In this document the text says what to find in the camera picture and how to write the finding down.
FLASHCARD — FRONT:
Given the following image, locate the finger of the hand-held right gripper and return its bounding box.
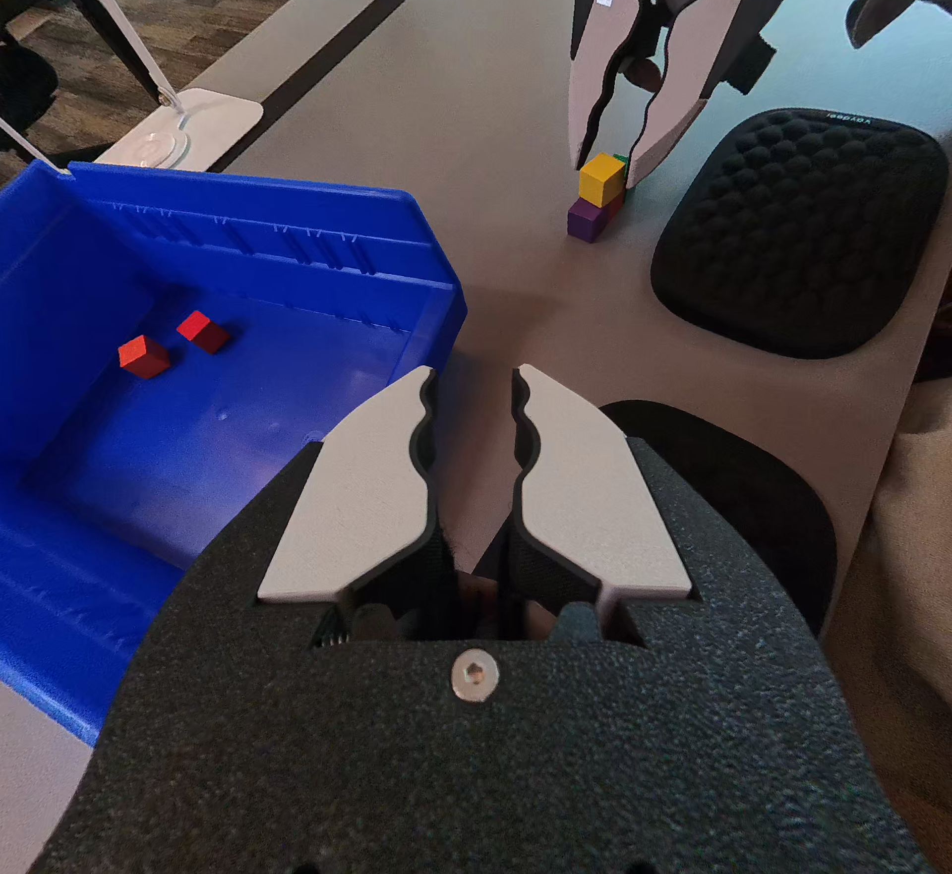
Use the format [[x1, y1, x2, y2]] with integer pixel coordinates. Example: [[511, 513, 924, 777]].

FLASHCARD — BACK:
[[627, 0, 746, 191], [567, 0, 644, 172]]

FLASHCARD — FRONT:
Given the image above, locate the purple wooden cube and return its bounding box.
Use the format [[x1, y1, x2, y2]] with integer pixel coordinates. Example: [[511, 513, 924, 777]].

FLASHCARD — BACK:
[[567, 196, 617, 244]]

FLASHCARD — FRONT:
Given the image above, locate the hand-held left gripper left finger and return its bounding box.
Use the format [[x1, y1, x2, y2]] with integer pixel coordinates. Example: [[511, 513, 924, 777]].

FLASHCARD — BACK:
[[256, 366, 440, 630]]

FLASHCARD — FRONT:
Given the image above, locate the black smooth wrist pad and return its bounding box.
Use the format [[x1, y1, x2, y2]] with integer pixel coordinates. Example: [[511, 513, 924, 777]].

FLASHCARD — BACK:
[[598, 400, 839, 637]]

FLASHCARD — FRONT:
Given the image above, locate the grey desk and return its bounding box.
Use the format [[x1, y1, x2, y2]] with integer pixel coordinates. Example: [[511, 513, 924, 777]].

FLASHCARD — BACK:
[[0, 0, 952, 874]]

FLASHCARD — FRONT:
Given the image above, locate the yellow wooden cube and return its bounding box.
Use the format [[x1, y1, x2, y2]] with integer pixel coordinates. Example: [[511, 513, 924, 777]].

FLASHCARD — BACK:
[[579, 153, 627, 208]]

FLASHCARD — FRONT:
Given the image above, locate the black bumpy wrist pad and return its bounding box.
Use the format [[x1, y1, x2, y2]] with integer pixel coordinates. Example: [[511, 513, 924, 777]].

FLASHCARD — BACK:
[[651, 108, 952, 360]]

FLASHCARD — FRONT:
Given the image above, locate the black office chair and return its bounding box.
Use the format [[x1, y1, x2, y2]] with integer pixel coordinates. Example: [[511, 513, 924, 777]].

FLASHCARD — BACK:
[[0, 41, 59, 133]]

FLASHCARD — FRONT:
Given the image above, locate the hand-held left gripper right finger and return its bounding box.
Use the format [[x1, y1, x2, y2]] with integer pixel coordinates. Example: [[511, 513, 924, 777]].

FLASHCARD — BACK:
[[510, 364, 694, 633]]

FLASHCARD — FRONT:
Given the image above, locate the white lamp base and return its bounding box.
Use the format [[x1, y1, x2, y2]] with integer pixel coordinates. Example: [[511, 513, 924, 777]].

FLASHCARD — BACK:
[[0, 0, 265, 176]]

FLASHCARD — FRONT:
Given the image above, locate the blue plastic bin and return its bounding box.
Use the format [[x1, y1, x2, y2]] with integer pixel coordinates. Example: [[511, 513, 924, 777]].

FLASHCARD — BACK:
[[0, 160, 468, 749]]

